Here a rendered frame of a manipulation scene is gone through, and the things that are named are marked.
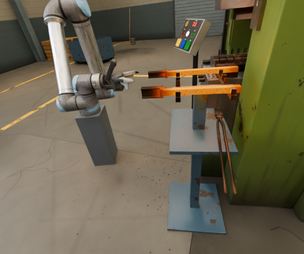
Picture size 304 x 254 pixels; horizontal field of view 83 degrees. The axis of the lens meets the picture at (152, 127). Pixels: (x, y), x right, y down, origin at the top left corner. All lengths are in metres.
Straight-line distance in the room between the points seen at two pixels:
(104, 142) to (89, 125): 0.22
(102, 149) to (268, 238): 1.47
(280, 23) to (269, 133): 0.53
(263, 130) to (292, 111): 0.15
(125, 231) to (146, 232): 0.16
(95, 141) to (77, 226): 0.71
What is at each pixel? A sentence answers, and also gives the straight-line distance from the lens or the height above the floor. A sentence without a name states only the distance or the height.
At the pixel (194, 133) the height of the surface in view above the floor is 0.77.
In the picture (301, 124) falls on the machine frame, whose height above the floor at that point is 0.75.
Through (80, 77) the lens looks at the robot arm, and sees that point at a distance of 1.07.
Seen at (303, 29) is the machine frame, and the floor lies 1.19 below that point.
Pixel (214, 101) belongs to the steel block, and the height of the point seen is 0.77.
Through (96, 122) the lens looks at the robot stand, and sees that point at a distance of 1.61.
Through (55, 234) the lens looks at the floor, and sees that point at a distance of 1.70.
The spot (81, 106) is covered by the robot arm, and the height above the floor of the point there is 0.88.
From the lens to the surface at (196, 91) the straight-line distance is 0.72.
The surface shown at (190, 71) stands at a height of 1.03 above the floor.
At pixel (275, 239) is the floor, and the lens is 1.57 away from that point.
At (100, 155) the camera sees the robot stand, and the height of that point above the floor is 0.14.
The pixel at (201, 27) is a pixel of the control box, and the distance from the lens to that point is 1.74.
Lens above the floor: 1.32
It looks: 34 degrees down
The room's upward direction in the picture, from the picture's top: 7 degrees counter-clockwise
